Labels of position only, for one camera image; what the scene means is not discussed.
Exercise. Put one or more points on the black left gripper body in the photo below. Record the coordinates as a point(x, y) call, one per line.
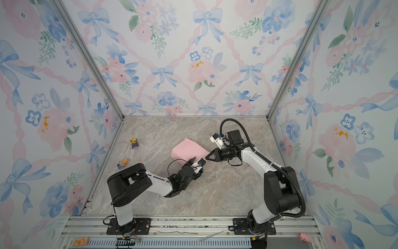
point(196, 177)

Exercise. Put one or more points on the orange blue toy figure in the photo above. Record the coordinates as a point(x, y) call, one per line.
point(122, 163)

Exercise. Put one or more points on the orange tag label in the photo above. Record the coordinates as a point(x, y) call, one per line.
point(79, 242)

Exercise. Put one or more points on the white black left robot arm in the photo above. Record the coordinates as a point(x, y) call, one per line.
point(126, 185)

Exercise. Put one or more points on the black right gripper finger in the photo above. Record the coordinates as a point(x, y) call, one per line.
point(215, 153)
point(213, 158)

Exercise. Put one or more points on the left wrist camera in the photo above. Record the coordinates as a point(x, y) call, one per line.
point(198, 165)

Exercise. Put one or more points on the purple yellow toy figure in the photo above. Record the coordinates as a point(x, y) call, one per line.
point(134, 143)

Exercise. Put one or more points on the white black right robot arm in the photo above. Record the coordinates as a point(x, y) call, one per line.
point(282, 194)

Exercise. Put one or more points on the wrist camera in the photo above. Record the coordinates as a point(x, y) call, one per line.
point(231, 138)
point(198, 165)

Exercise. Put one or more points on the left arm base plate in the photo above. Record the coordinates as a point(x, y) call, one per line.
point(138, 226)

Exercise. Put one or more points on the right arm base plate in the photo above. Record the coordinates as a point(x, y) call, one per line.
point(248, 226)

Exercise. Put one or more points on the purple pink wrapping paper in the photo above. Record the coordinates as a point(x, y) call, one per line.
point(187, 150)

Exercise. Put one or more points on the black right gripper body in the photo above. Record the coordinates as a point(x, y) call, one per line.
point(226, 153)

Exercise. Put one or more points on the aluminium front rail frame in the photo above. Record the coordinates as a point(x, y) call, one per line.
point(190, 232)

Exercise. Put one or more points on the pink pig toy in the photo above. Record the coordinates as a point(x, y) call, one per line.
point(304, 237)

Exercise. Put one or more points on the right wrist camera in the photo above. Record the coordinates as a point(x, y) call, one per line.
point(231, 138)

